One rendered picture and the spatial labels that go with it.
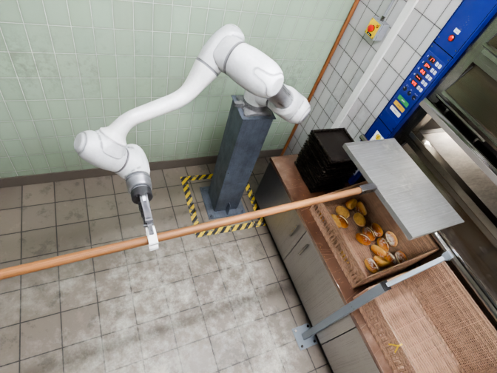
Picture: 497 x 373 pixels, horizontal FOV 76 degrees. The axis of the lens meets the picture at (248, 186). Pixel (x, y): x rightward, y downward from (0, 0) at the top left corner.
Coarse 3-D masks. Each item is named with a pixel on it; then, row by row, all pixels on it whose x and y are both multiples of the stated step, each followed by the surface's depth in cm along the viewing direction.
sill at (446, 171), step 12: (420, 132) 186; (420, 144) 180; (432, 156) 175; (444, 168) 170; (456, 180) 166; (456, 192) 166; (468, 192) 162; (468, 204) 161; (480, 204) 159; (480, 216) 157; (492, 216) 155; (492, 228) 153
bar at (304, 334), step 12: (444, 240) 138; (444, 252) 136; (432, 264) 138; (456, 264) 132; (408, 276) 140; (468, 276) 129; (372, 288) 147; (384, 288) 141; (480, 288) 126; (360, 300) 156; (336, 312) 175; (348, 312) 166; (492, 312) 122; (324, 324) 187; (300, 336) 213; (312, 336) 215; (300, 348) 208
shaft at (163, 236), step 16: (336, 192) 137; (352, 192) 139; (272, 208) 124; (288, 208) 126; (208, 224) 114; (224, 224) 116; (128, 240) 104; (144, 240) 105; (160, 240) 107; (64, 256) 96; (80, 256) 98; (96, 256) 100; (0, 272) 90; (16, 272) 91
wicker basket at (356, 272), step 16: (320, 208) 196; (368, 208) 214; (320, 224) 198; (336, 224) 185; (352, 224) 208; (368, 224) 212; (384, 224) 205; (336, 240) 187; (352, 240) 200; (416, 240) 188; (432, 240) 181; (336, 256) 189; (352, 256) 176; (368, 256) 195; (416, 256) 176; (352, 272) 178; (368, 272) 188; (384, 272) 170
